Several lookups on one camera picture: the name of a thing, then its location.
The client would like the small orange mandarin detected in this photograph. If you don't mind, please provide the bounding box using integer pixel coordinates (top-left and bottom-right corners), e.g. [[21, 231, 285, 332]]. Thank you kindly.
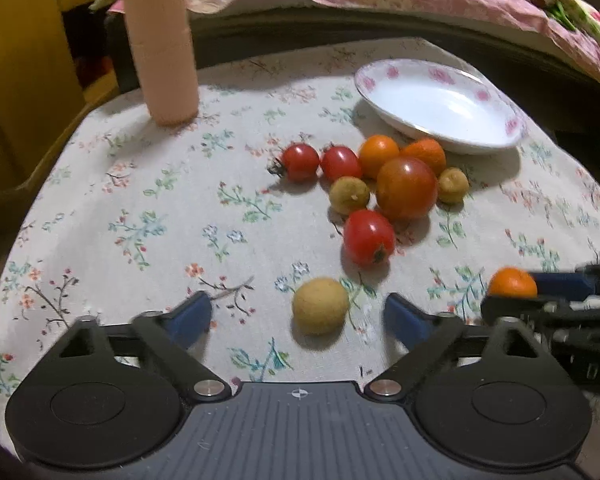
[[488, 266, 538, 298]]

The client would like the floral white tablecloth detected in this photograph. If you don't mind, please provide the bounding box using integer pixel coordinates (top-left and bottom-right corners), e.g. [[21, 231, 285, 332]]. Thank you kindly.
[[0, 39, 600, 441]]

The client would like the pale longan fruit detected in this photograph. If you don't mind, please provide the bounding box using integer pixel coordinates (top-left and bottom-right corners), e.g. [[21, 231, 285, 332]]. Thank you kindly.
[[291, 278, 350, 336]]

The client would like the large red tomato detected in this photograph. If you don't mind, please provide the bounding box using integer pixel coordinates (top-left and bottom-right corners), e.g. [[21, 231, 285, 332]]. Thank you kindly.
[[376, 157, 438, 221]]

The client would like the brown longan left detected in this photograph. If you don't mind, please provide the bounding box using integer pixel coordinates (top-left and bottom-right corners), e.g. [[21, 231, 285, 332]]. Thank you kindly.
[[329, 177, 370, 216]]

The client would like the pink ribbed bottle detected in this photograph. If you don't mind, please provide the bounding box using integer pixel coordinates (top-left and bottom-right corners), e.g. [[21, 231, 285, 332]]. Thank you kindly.
[[122, 0, 199, 126]]

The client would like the white floral plate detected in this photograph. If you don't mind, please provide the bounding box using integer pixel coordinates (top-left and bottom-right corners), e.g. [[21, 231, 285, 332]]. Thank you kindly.
[[354, 58, 527, 155]]

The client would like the wooden cabinet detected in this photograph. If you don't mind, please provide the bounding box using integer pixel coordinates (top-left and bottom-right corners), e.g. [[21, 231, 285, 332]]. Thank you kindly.
[[0, 0, 127, 221]]

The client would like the dark sofa frame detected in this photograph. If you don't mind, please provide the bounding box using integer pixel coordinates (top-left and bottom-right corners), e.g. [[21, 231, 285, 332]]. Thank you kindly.
[[104, 4, 600, 162]]

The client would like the cherry tomato with stem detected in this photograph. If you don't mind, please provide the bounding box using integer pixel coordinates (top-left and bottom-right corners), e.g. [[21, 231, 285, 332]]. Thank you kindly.
[[268, 143, 321, 183]]

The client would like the red cherry tomato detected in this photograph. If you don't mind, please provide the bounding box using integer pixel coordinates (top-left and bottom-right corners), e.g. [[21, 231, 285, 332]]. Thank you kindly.
[[321, 145, 363, 182]]

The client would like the oval red tomato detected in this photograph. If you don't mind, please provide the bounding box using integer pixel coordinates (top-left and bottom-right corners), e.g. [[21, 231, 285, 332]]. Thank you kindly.
[[342, 209, 396, 266]]

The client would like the smooth orange tomato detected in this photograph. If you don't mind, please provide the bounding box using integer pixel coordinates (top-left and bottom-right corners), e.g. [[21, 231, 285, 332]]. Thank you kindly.
[[358, 134, 400, 180]]

